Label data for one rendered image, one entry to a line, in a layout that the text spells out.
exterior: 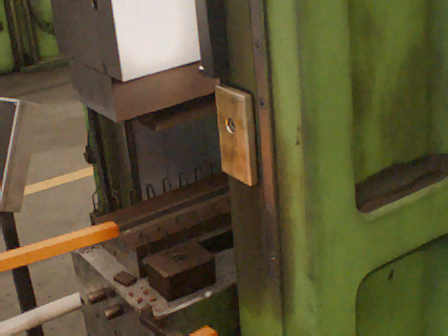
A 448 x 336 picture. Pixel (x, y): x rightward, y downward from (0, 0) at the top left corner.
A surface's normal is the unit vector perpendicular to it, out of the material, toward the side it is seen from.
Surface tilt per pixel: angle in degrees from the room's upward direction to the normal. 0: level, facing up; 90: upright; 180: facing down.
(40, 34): 90
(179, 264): 0
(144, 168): 90
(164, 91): 90
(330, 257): 90
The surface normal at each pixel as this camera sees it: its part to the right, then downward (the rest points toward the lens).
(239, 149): -0.86, 0.31
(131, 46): 0.50, 0.32
